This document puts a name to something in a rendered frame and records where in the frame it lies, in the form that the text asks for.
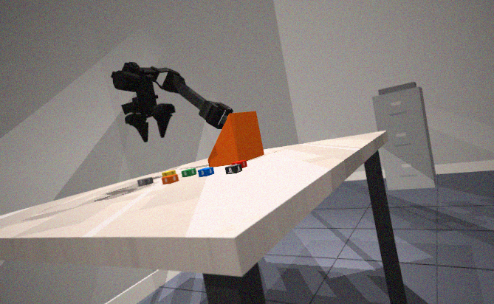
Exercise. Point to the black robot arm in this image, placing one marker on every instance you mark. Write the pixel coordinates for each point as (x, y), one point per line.
(137, 79)

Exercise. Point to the green block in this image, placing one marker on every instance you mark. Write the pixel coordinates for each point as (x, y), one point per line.
(189, 172)

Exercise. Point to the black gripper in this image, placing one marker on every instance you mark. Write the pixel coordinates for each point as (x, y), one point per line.
(161, 113)

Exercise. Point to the blue block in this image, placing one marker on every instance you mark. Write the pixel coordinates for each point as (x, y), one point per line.
(206, 171)

